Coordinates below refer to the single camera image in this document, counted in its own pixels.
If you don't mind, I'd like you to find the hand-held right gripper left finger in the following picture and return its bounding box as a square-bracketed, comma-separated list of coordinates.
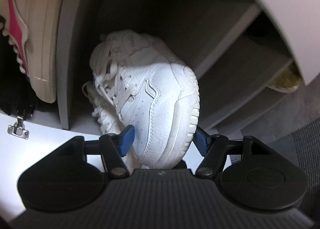
[50, 125, 136, 178]

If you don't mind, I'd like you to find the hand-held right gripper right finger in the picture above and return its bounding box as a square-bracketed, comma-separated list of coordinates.
[192, 127, 269, 177]

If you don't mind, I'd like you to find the plain off-white lace-up sneaker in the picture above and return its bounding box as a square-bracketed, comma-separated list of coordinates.
[82, 81, 143, 170]
[89, 29, 201, 170]

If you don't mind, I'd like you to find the grey wooden shoe cabinet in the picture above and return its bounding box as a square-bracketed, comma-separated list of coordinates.
[0, 0, 308, 136]

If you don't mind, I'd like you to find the white cabinet door with hinges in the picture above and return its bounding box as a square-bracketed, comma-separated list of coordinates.
[0, 113, 130, 222]

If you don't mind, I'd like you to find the yellow-green fuzzy slipper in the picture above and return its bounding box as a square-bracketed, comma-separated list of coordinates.
[266, 65, 304, 94]

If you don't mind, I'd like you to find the grey ribbed doormat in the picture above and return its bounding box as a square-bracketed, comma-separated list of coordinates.
[270, 119, 320, 209]

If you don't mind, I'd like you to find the metal cabinet door hinge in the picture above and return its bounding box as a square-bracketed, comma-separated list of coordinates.
[7, 115, 29, 140]

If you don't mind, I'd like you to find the cream sneaker with pink stripe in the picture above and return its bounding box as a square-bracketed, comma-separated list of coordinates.
[0, 0, 73, 104]

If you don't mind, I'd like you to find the white cabinet door with label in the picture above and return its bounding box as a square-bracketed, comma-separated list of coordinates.
[222, 0, 320, 88]

